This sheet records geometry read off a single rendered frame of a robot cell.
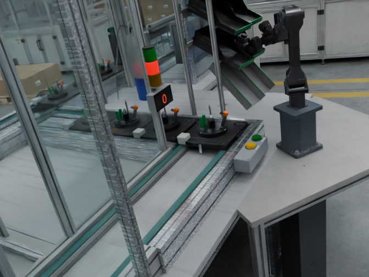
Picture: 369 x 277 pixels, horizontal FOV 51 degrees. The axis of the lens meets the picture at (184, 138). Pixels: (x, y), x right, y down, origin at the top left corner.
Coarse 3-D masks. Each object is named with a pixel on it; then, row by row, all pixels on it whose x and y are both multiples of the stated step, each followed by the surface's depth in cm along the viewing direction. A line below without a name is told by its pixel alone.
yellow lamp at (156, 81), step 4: (148, 76) 150; (152, 76) 149; (156, 76) 150; (160, 76) 151; (152, 80) 150; (156, 80) 150; (160, 80) 151; (152, 84) 151; (156, 84) 151; (160, 84) 152
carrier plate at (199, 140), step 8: (192, 128) 180; (232, 128) 173; (240, 128) 172; (192, 136) 173; (224, 136) 167; (232, 136) 166; (192, 144) 168; (200, 144) 165; (208, 144) 163; (216, 144) 162; (224, 144) 161
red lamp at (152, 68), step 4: (156, 60) 148; (148, 64) 147; (152, 64) 147; (156, 64) 148; (148, 68) 148; (152, 68) 148; (156, 68) 149; (148, 72) 149; (152, 72) 148; (156, 72) 149
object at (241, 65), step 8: (200, 32) 186; (208, 32) 192; (216, 32) 190; (224, 32) 187; (200, 40) 182; (208, 40) 180; (216, 40) 192; (224, 40) 189; (232, 40) 186; (200, 48) 185; (208, 48) 182; (224, 48) 188; (232, 48) 188; (224, 56) 178; (232, 56) 184; (240, 56) 186; (248, 56) 184; (232, 64) 177; (240, 64) 180; (248, 64) 181
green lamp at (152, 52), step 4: (152, 48) 145; (144, 52) 146; (148, 52) 145; (152, 52) 145; (144, 56) 146; (148, 56) 146; (152, 56) 146; (144, 60) 148; (148, 60) 147; (152, 60) 147
